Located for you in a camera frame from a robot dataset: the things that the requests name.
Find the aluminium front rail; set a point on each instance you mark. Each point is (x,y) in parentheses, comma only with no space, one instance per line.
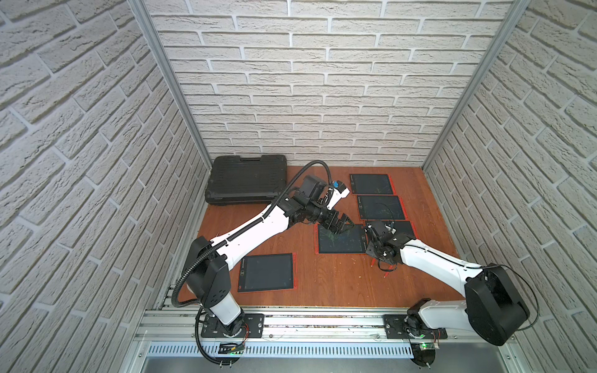
(281,324)

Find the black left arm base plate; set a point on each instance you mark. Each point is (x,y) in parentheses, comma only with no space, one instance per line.
(251,325)

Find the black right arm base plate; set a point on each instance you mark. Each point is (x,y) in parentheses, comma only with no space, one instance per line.
(403,326)

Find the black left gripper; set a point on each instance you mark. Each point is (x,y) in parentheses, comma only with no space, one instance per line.
(330,219)

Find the right aluminium corner post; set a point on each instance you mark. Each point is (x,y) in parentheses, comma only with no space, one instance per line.
(504,32)

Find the white perforated cable duct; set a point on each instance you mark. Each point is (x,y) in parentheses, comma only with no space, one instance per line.
(314,350)

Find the left aluminium corner post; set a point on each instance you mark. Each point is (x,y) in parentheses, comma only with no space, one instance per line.
(152,37)

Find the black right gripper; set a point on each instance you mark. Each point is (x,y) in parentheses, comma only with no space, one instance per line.
(368,249)

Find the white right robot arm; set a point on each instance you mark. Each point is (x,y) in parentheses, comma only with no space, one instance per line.
(492,307)

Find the aluminium corner post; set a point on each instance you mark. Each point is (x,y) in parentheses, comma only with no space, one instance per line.
(152,37)
(504,32)

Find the black plastic tool case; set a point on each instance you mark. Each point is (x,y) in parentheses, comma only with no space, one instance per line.
(235,180)

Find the red tablet with green scribbles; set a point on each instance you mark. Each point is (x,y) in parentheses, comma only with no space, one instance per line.
(380,207)

